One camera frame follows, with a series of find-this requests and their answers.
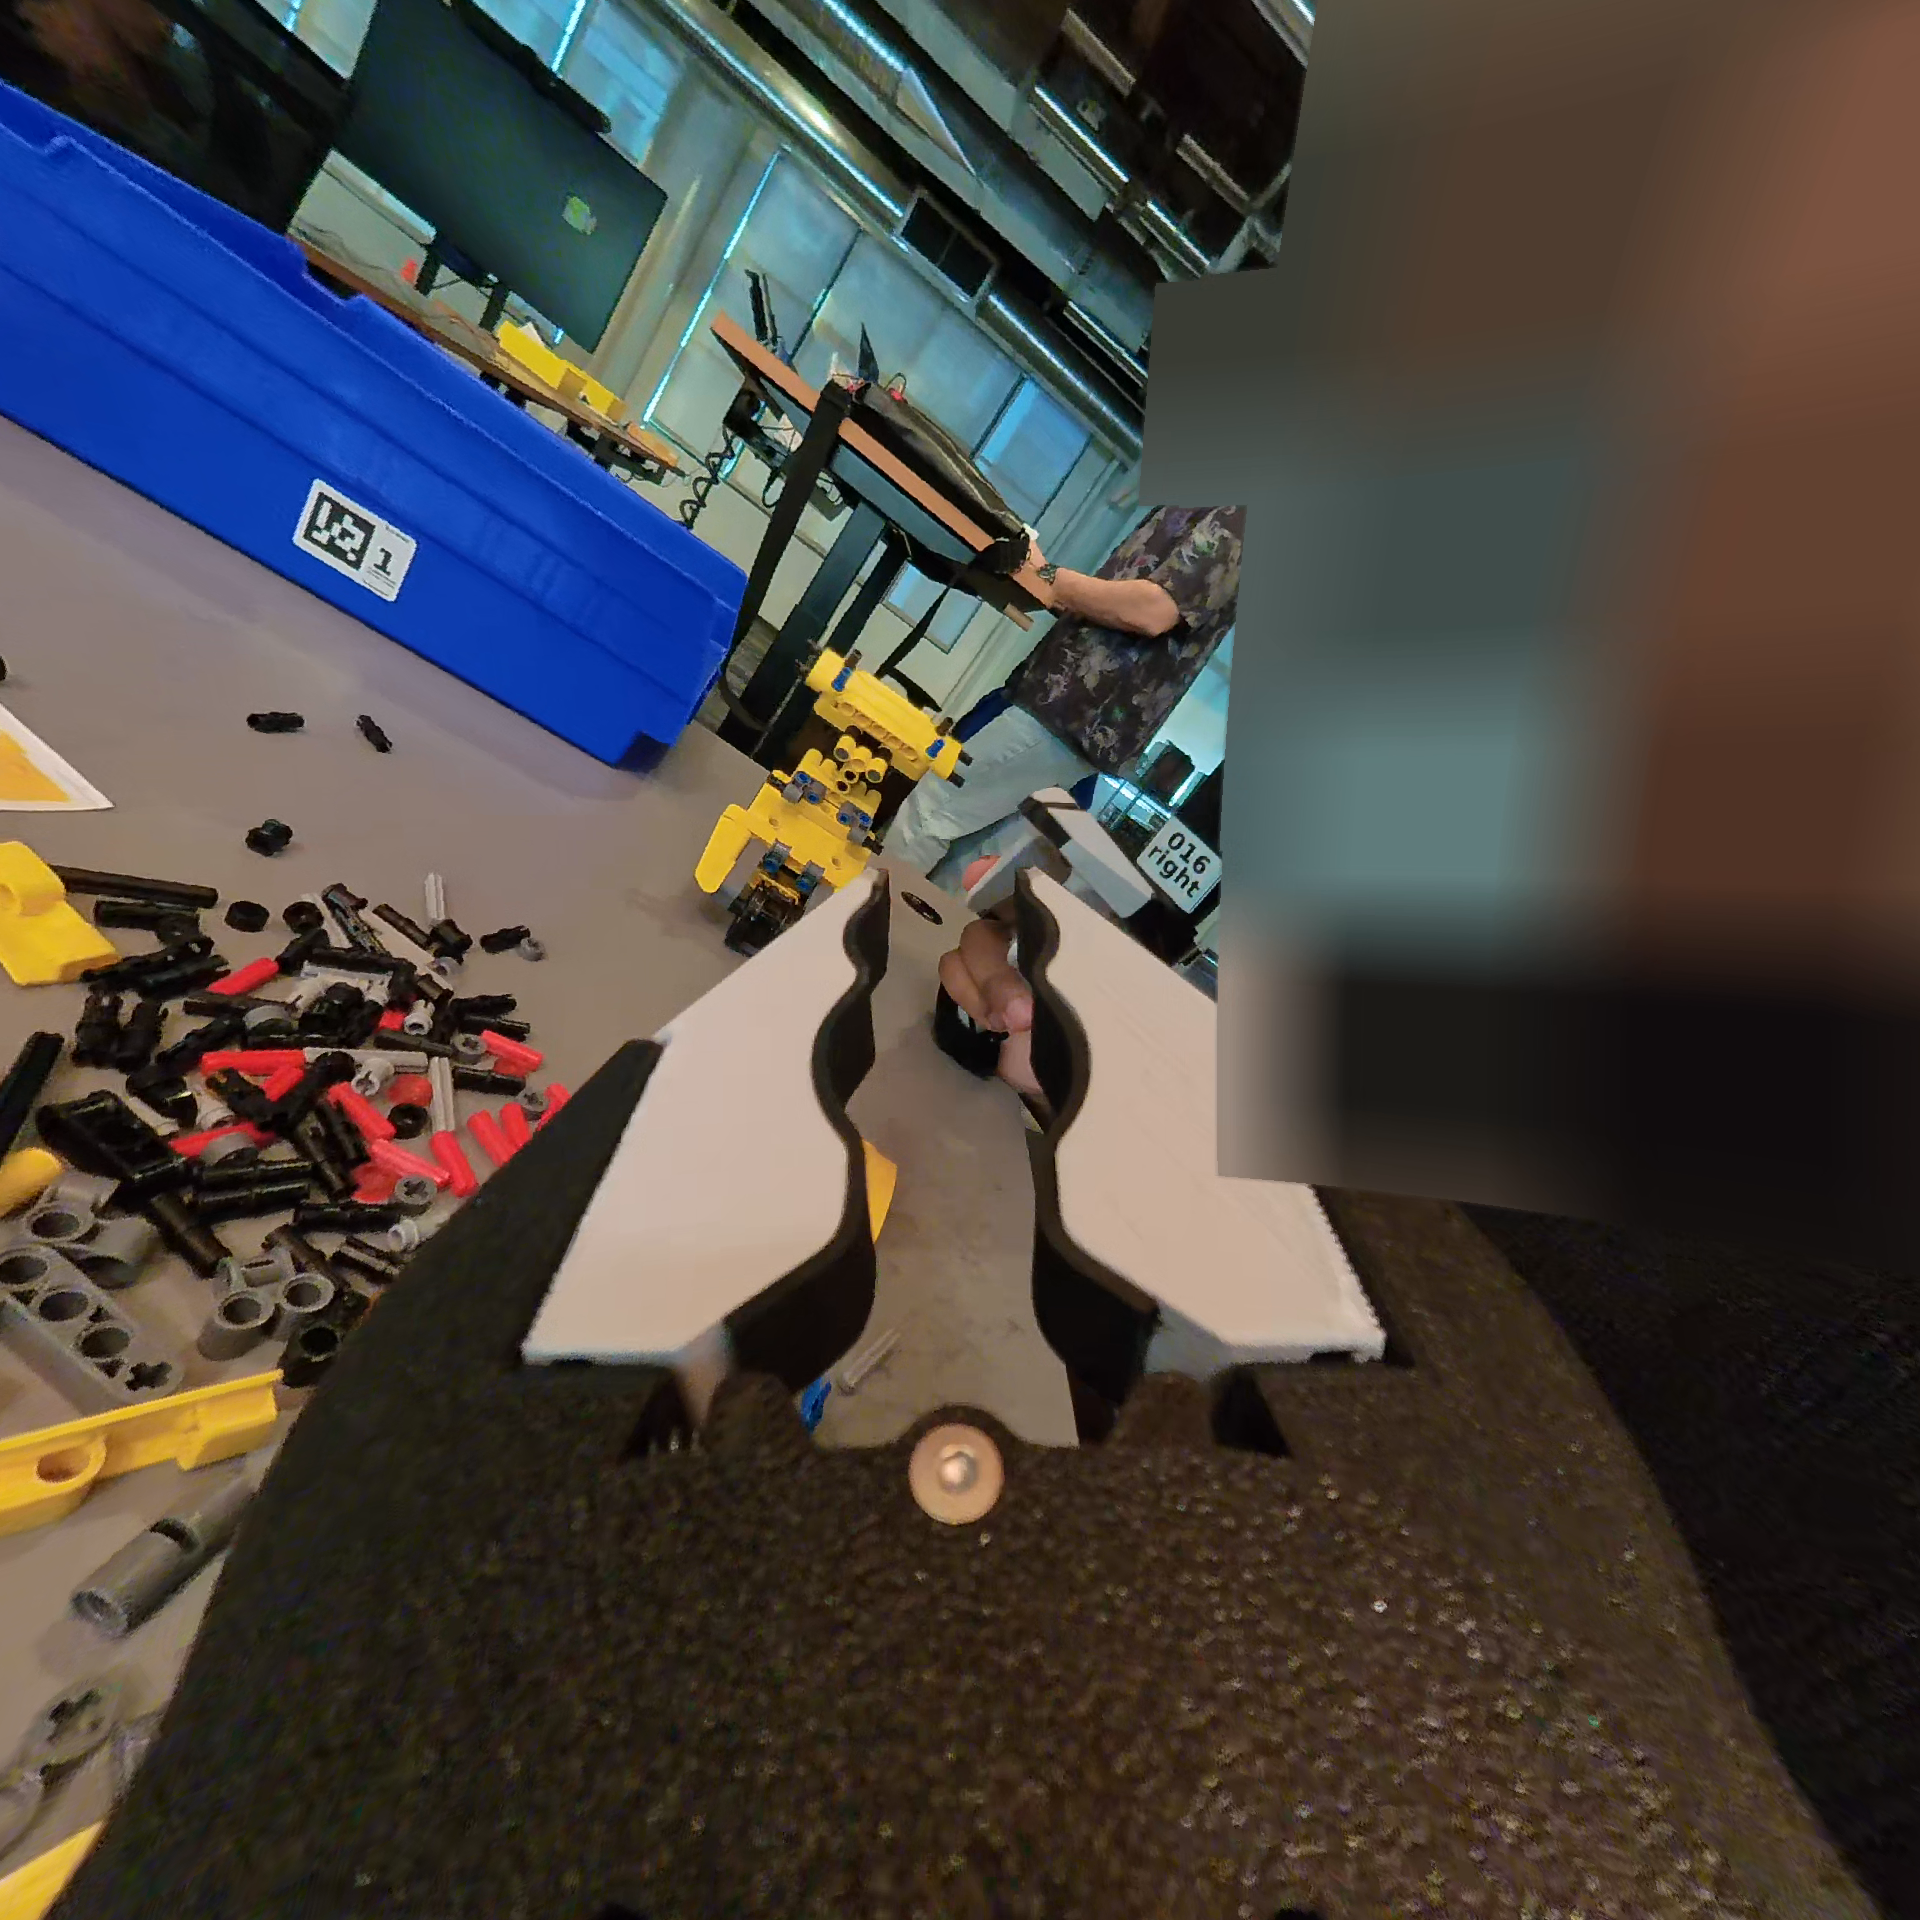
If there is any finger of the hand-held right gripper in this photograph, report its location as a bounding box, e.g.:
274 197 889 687
1024 792 1157 918

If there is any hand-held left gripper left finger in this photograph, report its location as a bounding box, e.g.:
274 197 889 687
522 874 893 1369

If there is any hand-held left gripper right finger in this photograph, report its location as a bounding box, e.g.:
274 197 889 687
1013 874 1387 1369

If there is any pile of small building pieces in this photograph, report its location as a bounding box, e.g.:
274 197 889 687
0 864 580 1859

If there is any person's right hand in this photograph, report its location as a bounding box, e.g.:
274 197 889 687
942 918 1054 1103

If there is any yellow toy forklift model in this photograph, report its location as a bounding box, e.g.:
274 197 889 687
696 651 967 960

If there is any black-legged standing desk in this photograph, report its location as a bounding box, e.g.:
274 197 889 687
703 313 1054 753

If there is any black bag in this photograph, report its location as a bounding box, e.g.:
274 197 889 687
831 384 1042 545

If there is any yellow long beam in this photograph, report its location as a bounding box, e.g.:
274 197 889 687
0 1369 287 1540

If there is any long black axle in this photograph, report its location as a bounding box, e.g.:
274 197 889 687
56 864 220 913

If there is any yellow box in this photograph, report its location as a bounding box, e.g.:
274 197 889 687
494 316 625 419

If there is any yellow curved piece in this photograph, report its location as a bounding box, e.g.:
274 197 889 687
0 840 121 982

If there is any yellow grey sticker sheet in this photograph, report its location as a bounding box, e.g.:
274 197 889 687
0 703 118 816

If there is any wooden desk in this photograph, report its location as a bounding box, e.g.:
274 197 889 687
301 237 684 479

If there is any blue plastic bin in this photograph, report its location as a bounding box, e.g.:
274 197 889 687
0 81 748 771

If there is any black monitor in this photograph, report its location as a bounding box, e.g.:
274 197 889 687
0 0 346 228
335 0 667 352

